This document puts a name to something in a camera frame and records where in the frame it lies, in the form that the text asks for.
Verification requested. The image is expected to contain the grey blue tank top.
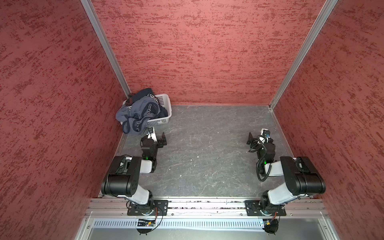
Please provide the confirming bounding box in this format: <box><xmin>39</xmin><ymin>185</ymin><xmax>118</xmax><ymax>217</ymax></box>
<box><xmin>116</xmin><ymin>96</ymin><xmax>161</xmax><ymax>135</ymax></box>

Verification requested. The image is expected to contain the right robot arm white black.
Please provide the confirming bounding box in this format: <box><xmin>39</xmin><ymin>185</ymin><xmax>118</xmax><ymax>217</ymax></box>
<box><xmin>245</xmin><ymin>129</ymin><xmax>326</xmax><ymax>217</ymax></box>

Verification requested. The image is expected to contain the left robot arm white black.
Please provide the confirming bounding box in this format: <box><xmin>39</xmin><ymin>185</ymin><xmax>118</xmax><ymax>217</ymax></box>
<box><xmin>101</xmin><ymin>133</ymin><xmax>169</xmax><ymax>216</ymax></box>

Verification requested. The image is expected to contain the dark navy tank top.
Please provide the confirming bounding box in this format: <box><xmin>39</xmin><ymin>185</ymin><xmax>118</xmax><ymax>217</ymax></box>
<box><xmin>124</xmin><ymin>88</ymin><xmax>169</xmax><ymax>118</ymax></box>

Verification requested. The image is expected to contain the white plastic laundry basket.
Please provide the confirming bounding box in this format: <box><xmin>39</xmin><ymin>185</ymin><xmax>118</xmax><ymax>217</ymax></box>
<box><xmin>116</xmin><ymin>89</ymin><xmax>172</xmax><ymax>133</ymax></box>

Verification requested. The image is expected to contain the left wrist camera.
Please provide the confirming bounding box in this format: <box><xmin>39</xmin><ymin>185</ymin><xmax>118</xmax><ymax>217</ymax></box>
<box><xmin>147</xmin><ymin>127</ymin><xmax>157</xmax><ymax>142</ymax></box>

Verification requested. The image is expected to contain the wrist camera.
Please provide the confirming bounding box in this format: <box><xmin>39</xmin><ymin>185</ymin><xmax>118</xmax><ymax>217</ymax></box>
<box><xmin>147</xmin><ymin>127</ymin><xmax>157</xmax><ymax>142</ymax></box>
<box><xmin>261</xmin><ymin>128</ymin><xmax>274</xmax><ymax>143</ymax></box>

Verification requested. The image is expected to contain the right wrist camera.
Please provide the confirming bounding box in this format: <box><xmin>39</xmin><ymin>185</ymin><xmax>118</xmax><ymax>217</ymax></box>
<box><xmin>261</xmin><ymin>128</ymin><xmax>274</xmax><ymax>143</ymax></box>

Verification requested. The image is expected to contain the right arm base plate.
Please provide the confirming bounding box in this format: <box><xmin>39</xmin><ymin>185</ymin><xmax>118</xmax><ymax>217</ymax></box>
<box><xmin>244</xmin><ymin>200</ymin><xmax>287</xmax><ymax>217</ymax></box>

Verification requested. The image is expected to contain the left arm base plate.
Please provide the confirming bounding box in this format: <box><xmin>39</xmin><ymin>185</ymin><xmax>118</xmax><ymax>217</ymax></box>
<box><xmin>127</xmin><ymin>200</ymin><xmax>169</xmax><ymax>217</ymax></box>

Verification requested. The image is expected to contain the right connector board with wires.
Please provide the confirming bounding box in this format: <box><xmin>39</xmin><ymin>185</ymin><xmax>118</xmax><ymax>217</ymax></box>
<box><xmin>263</xmin><ymin>213</ymin><xmax>280</xmax><ymax>235</ymax></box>

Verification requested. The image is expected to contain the connector board with wires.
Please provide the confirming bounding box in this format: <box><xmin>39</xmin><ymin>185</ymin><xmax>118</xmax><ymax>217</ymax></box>
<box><xmin>136</xmin><ymin>207</ymin><xmax>165</xmax><ymax>235</ymax></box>
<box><xmin>263</xmin><ymin>213</ymin><xmax>280</xmax><ymax>235</ymax></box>

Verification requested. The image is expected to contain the left connector board with wires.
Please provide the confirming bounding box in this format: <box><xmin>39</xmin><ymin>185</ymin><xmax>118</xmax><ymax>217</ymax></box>
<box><xmin>136</xmin><ymin>207</ymin><xmax>165</xmax><ymax>235</ymax></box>

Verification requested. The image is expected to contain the aluminium front rail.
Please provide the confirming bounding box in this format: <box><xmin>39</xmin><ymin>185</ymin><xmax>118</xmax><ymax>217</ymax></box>
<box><xmin>85</xmin><ymin>197</ymin><xmax>330</xmax><ymax>219</ymax></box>

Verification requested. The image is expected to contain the perforated cable duct strip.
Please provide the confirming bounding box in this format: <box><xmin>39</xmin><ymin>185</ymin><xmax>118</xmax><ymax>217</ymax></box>
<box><xmin>93</xmin><ymin>219</ymin><xmax>264</xmax><ymax>231</ymax></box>

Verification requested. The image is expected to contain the left corner aluminium post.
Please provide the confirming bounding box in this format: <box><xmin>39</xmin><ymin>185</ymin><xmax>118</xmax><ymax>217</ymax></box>
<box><xmin>81</xmin><ymin>0</ymin><xmax>131</xmax><ymax>98</ymax></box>

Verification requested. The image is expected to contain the corner aluminium post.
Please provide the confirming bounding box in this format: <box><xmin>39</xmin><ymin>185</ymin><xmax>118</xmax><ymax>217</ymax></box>
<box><xmin>81</xmin><ymin>0</ymin><xmax>131</xmax><ymax>98</ymax></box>
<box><xmin>269</xmin><ymin>0</ymin><xmax>338</xmax><ymax>112</ymax></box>

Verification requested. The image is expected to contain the right corner aluminium post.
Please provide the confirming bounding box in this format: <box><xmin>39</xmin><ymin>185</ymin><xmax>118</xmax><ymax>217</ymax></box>
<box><xmin>269</xmin><ymin>0</ymin><xmax>338</xmax><ymax>112</ymax></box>

